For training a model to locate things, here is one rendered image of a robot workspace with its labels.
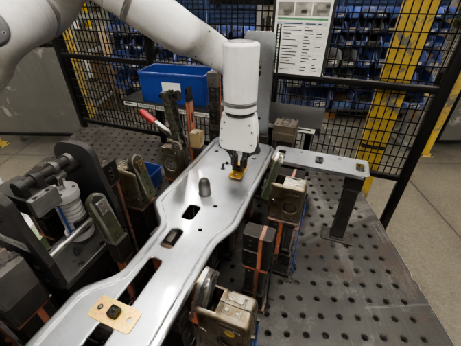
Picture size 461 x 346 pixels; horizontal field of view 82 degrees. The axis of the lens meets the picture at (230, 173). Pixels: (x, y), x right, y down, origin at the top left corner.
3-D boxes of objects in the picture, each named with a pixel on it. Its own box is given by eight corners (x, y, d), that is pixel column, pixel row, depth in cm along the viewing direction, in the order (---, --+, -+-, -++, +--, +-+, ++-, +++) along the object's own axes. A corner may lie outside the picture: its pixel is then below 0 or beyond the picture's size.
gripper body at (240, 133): (215, 110, 65) (217, 150, 71) (255, 115, 62) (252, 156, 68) (226, 100, 71) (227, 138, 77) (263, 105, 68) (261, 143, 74)
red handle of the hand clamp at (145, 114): (180, 144, 78) (136, 110, 77) (177, 149, 79) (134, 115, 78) (186, 138, 81) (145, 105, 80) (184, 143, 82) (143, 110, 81)
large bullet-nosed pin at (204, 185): (208, 202, 69) (206, 182, 65) (197, 200, 70) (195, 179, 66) (213, 195, 71) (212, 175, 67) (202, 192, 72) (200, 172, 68)
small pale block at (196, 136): (204, 218, 104) (198, 134, 83) (197, 215, 105) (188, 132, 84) (208, 212, 107) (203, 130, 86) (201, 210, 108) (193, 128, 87)
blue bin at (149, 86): (206, 107, 113) (204, 75, 105) (141, 101, 119) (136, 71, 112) (217, 95, 126) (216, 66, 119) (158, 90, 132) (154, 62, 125)
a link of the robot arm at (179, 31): (132, 16, 63) (236, 85, 75) (116, 22, 50) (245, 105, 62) (149, -23, 59) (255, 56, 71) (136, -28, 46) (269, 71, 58)
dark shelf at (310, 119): (319, 136, 97) (321, 129, 95) (121, 105, 123) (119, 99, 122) (324, 114, 114) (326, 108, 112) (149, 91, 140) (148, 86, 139)
